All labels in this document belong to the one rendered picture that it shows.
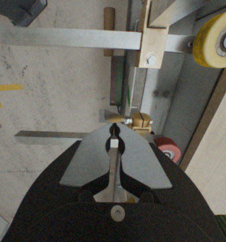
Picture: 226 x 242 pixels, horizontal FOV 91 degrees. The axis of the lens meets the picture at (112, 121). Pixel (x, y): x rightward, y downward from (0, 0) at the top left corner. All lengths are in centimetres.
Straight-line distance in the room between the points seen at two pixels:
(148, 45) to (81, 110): 106
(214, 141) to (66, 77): 113
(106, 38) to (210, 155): 38
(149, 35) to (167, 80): 30
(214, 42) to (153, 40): 10
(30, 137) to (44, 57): 96
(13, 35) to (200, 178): 60
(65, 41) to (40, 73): 102
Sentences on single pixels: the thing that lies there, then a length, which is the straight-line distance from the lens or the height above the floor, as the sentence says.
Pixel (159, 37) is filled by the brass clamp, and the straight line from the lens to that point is 29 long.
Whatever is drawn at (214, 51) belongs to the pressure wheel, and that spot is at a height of 91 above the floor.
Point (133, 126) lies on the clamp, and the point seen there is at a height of 87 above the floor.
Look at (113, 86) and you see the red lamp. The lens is 42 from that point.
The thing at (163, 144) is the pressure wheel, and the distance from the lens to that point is 31.
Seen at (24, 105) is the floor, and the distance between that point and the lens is 151.
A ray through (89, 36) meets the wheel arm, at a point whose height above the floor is 83.
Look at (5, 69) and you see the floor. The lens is 149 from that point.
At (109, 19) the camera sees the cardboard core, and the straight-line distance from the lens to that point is 107.
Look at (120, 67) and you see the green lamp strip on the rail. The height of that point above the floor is 70.
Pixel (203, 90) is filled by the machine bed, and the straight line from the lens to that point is 45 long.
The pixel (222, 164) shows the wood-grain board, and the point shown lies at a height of 90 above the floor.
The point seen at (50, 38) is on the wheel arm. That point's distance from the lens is 31.
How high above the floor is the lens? 112
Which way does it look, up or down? 61 degrees down
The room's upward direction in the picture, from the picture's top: 180 degrees clockwise
